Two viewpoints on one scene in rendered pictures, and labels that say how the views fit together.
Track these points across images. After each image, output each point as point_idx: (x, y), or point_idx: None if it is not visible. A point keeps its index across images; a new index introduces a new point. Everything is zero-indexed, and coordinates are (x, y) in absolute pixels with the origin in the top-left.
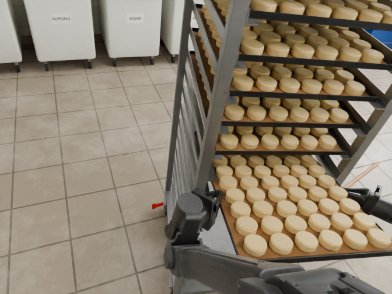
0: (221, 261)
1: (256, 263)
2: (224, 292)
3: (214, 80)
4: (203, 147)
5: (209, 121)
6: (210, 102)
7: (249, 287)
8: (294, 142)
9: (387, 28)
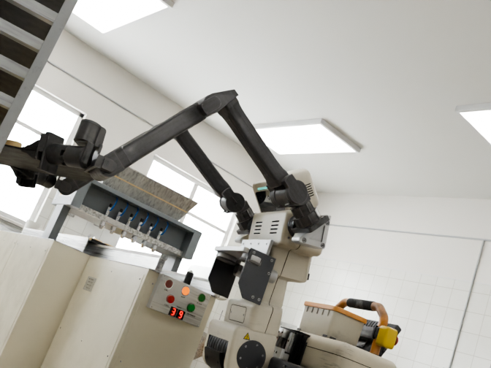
0: (166, 121)
1: (184, 109)
2: (176, 133)
3: (51, 33)
4: (28, 96)
5: (42, 69)
6: (43, 52)
7: (207, 100)
8: None
9: None
